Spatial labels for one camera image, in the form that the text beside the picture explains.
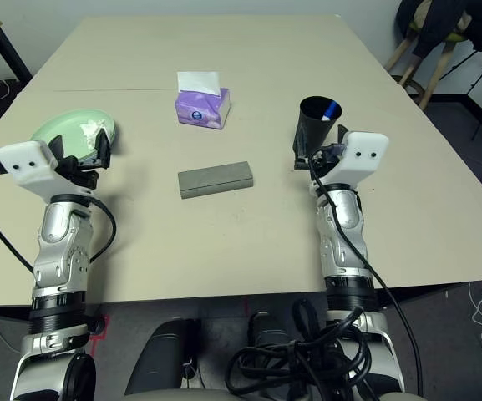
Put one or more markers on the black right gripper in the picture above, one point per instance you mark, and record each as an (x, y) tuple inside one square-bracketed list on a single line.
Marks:
[(326, 160)]

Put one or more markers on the white tissue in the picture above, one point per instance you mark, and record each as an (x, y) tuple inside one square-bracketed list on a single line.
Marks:
[(92, 129)]

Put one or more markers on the black jacket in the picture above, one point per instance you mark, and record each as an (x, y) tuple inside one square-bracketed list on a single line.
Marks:
[(437, 21)]

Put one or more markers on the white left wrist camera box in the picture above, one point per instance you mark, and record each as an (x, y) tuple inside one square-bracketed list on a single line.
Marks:
[(27, 163)]

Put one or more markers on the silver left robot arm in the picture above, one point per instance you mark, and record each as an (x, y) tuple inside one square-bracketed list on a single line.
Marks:
[(61, 234)]

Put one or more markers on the blue marker pen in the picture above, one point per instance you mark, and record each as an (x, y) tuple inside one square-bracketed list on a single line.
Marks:
[(330, 109)]

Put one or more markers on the grey glasses case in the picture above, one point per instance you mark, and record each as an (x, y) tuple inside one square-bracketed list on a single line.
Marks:
[(215, 179)]

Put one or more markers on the light green plate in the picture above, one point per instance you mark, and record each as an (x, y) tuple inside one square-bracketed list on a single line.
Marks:
[(73, 129)]

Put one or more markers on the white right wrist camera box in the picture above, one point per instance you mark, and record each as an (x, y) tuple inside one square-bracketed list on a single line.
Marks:
[(361, 158)]

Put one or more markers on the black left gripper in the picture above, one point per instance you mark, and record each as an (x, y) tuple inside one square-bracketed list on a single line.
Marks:
[(82, 173)]

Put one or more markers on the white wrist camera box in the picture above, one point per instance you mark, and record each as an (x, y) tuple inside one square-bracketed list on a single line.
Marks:
[(27, 163), (361, 158)]

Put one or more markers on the black plastic cup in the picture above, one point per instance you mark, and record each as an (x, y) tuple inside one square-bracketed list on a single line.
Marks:
[(311, 125)]

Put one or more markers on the purple tissue box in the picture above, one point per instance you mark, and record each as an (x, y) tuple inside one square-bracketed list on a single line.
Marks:
[(199, 113)]

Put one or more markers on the wooden stool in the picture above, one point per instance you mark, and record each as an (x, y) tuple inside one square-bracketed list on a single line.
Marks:
[(436, 75)]

